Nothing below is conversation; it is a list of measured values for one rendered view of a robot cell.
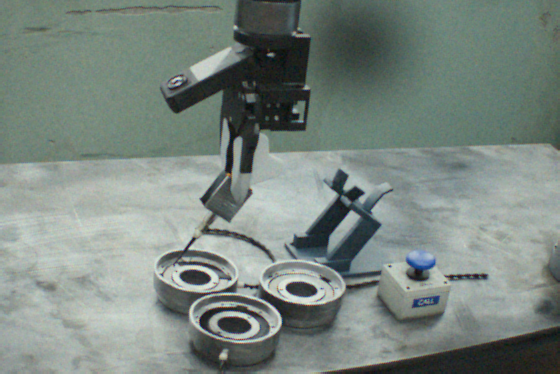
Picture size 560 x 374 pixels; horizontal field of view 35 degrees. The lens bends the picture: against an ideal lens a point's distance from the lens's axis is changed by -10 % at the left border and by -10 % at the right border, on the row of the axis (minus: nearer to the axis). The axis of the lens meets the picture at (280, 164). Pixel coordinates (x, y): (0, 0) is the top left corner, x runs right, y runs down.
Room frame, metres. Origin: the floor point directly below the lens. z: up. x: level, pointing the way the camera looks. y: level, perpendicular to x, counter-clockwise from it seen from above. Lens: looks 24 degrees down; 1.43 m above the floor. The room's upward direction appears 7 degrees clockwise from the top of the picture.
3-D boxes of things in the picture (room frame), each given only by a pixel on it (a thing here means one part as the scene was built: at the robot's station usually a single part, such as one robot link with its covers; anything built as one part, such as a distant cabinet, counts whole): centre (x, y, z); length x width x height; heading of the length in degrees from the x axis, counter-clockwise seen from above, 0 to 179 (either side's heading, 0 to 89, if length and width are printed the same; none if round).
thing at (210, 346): (0.90, 0.03, 0.82); 0.10 x 0.10 x 0.04
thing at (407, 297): (1.04, -0.20, 0.82); 0.08 x 0.07 x 0.05; 113
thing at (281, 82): (1.06, 0.03, 1.07); 0.09 x 0.08 x 0.12; 114
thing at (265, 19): (1.06, 0.04, 1.15); 0.08 x 0.08 x 0.05
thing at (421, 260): (1.04, -0.19, 0.85); 0.04 x 0.04 x 0.05
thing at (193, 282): (1.00, 0.09, 0.82); 0.10 x 0.10 x 0.04
